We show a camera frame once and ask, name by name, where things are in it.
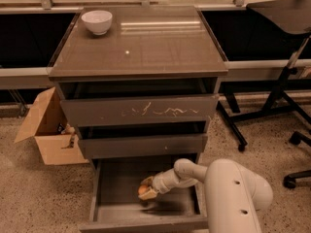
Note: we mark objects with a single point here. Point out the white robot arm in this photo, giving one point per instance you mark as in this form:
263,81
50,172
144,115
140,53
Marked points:
233,193

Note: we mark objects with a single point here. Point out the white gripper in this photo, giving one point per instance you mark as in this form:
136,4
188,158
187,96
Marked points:
159,183

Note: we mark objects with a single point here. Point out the grey drawer cabinet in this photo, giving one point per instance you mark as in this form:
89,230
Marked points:
143,43

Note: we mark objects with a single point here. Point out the grey top drawer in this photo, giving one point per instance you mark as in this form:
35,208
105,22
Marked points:
112,103

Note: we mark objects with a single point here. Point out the grey drawer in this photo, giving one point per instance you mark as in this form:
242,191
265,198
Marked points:
116,208
112,103
143,139

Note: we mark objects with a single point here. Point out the black rolling stand table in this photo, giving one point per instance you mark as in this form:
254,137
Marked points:
291,19

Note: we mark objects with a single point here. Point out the grey bottom drawer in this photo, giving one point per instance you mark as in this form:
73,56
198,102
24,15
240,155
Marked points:
116,208

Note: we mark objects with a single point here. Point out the open cardboard box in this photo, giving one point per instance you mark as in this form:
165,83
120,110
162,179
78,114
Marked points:
47,125

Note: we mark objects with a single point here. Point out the grey middle drawer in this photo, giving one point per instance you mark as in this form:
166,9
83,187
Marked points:
143,139

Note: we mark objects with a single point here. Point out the orange fruit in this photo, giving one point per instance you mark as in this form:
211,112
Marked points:
142,189

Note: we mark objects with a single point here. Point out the white ceramic bowl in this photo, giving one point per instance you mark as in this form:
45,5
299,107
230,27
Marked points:
97,22

